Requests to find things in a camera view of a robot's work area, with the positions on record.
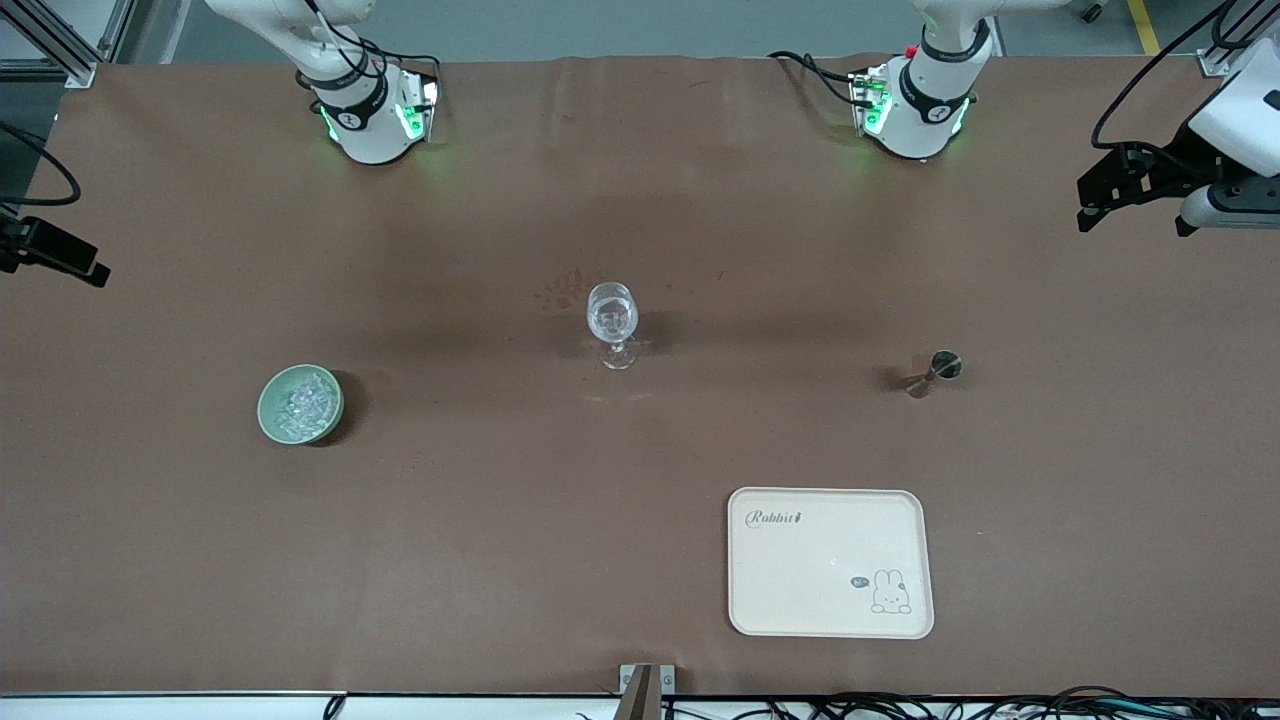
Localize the table cover sheet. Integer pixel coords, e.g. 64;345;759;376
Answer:
0;55;1280;698

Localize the aluminium frame profile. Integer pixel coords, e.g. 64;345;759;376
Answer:
1198;0;1280;79
0;0;137;89

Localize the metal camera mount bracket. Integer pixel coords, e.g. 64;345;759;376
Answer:
618;664;677;720

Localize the steel double jigger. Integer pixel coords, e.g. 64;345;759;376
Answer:
905;350;963;399

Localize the clear wine glass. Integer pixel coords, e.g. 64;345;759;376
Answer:
585;282;641;371

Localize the teal cable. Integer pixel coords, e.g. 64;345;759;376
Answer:
1098;699;1217;717

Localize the cream rabbit print tray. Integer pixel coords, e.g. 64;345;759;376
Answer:
727;487;935;639

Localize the green ceramic bowl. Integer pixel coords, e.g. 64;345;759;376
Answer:
257;364;345;447

